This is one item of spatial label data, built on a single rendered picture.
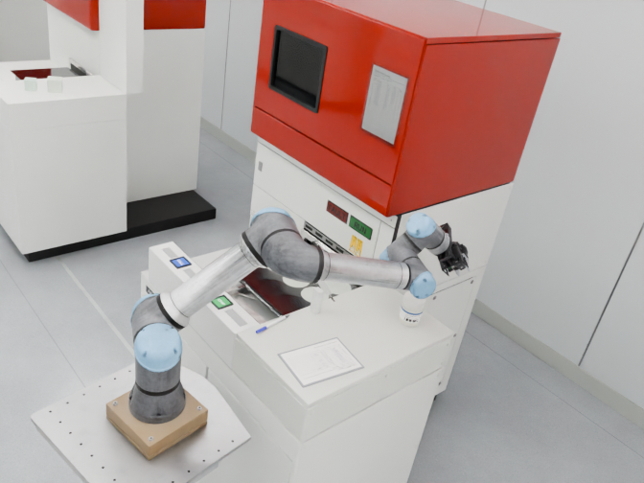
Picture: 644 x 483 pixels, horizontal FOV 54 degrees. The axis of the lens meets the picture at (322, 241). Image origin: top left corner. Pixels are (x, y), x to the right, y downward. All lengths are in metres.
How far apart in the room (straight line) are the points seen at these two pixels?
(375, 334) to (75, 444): 0.91
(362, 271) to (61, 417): 0.90
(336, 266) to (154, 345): 0.50
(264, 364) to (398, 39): 1.04
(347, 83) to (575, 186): 1.65
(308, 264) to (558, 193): 2.16
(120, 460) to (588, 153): 2.57
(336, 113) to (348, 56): 0.20
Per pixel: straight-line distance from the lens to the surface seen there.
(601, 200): 3.43
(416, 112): 2.02
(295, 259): 1.58
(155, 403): 1.75
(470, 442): 3.20
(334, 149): 2.26
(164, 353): 1.66
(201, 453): 1.79
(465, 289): 2.83
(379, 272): 1.69
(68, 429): 1.87
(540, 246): 3.65
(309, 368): 1.84
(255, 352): 1.87
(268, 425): 1.95
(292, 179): 2.56
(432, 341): 2.06
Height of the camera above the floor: 2.18
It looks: 30 degrees down
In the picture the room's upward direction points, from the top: 10 degrees clockwise
